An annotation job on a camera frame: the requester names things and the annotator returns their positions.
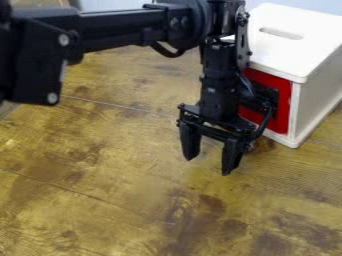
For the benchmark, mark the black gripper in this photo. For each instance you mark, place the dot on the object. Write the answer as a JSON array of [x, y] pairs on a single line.
[[232, 132]]

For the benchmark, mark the red drawer front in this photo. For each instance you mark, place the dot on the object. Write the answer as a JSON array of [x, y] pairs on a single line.
[[273, 92]]

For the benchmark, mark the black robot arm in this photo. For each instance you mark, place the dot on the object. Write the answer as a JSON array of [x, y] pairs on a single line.
[[45, 39]]

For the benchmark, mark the white wooden drawer box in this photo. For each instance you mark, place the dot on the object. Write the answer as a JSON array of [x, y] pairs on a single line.
[[297, 59]]

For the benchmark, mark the woven bamboo blind panel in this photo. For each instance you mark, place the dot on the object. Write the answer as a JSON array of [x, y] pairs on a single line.
[[7, 108]]

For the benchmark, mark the black metal drawer handle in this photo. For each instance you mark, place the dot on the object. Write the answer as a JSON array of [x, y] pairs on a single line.
[[262, 126]]

